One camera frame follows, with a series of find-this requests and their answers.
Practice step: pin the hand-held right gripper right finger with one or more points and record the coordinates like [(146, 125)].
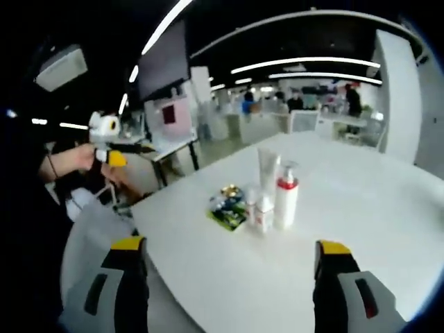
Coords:
[(329, 295)]

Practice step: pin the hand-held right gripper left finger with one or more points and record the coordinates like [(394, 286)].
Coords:
[(132, 295)]

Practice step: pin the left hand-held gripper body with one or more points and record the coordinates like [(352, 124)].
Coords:
[(102, 130)]

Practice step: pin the red-collared white pump bottle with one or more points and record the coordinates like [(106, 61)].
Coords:
[(286, 206)]

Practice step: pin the small red-label skincare bottle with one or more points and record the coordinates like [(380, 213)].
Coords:
[(264, 218)]

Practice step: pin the gold skincare sachet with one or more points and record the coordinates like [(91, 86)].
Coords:
[(229, 190)]

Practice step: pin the green skincare sachet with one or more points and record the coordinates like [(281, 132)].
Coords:
[(225, 218)]

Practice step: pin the small clear-capped skincare bottle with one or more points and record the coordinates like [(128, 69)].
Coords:
[(251, 205)]

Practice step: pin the white skincare tube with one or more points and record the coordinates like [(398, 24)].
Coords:
[(267, 170)]

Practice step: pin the person's left hand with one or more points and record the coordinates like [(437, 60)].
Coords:
[(78, 157)]

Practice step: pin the white desk with black legs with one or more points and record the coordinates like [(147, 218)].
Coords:
[(173, 145)]

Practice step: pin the pink board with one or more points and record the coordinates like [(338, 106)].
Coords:
[(178, 118)]

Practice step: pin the black wrist band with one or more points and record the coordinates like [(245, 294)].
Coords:
[(52, 167)]

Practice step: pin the grey mesh office chair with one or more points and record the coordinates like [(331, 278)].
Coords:
[(90, 237)]

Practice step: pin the ceiling air conditioner unit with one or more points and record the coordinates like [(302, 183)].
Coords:
[(60, 71)]

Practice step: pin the large display screen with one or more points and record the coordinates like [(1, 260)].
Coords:
[(163, 62)]

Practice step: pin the person's black top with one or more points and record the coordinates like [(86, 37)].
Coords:
[(31, 243)]

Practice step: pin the curved ceiling light strip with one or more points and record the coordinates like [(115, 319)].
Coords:
[(166, 25)]

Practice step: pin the white framed mesh chair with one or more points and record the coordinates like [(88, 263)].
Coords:
[(303, 121)]

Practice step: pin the straight ceiling light strip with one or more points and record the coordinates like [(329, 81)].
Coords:
[(305, 62), (326, 76)]

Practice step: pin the curved white ceiling rail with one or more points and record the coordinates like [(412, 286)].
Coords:
[(295, 17)]

